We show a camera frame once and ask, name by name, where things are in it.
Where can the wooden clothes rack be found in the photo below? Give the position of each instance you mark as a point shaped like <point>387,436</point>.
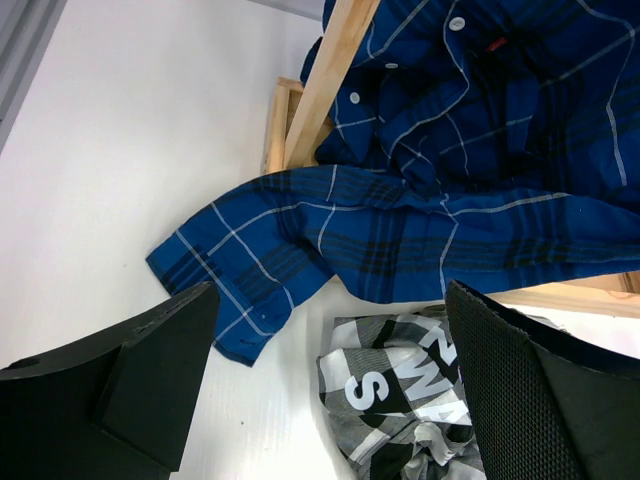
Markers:
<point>299,122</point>

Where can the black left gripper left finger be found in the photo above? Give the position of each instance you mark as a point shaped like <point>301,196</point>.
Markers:
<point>117,404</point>

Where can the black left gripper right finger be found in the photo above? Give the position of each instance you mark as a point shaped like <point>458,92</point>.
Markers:
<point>544,404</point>

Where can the blue plaid shirt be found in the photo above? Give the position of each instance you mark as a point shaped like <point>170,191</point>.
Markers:
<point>491,142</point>

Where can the black white checkered shirt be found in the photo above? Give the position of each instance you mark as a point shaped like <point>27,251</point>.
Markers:
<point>395,400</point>

